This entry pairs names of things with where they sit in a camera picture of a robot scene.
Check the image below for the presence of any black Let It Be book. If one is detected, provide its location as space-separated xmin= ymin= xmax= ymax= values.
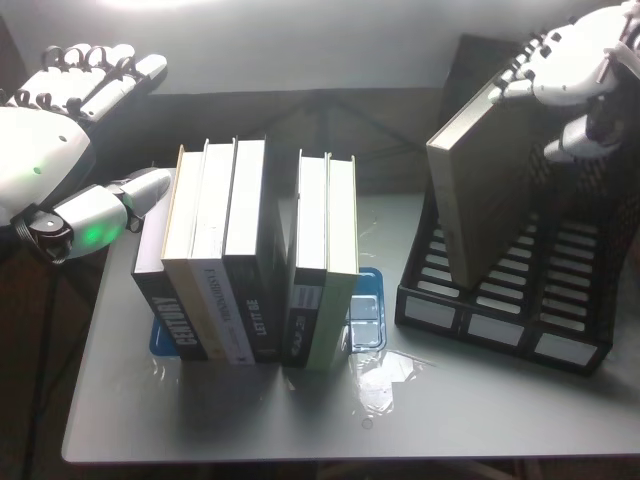
xmin=222 ymin=133 xmax=294 ymax=365

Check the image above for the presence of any white backdrop board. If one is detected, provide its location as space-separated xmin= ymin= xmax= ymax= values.
xmin=0 ymin=0 xmax=626 ymax=96

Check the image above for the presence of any blue plastic book stand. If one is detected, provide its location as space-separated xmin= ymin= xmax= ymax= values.
xmin=148 ymin=267 xmax=389 ymax=357

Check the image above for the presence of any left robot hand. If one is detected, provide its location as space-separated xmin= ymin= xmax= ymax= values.
xmin=0 ymin=43 xmax=174 ymax=265

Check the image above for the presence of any black Century book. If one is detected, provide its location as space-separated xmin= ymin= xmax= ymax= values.
xmin=130 ymin=169 xmax=209 ymax=362

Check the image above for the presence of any white spine book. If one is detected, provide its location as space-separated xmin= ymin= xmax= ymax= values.
xmin=188 ymin=138 xmax=256 ymax=365

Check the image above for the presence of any yellow spine book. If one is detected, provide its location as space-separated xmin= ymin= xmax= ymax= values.
xmin=160 ymin=143 xmax=234 ymax=362

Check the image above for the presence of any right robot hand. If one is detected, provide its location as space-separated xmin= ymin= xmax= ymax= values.
xmin=492 ymin=0 xmax=639 ymax=164

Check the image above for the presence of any tan hardcover book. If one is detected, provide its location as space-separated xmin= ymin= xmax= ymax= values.
xmin=424 ymin=81 xmax=561 ymax=292

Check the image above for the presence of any black mesh file organizer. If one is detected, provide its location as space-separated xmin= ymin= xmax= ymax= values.
xmin=394 ymin=33 xmax=640 ymax=379

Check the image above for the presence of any clear plastic film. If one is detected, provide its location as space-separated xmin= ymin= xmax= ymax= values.
xmin=349 ymin=349 xmax=436 ymax=416

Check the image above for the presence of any light green book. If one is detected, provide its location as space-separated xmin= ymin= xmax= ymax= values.
xmin=304 ymin=153 xmax=361 ymax=371

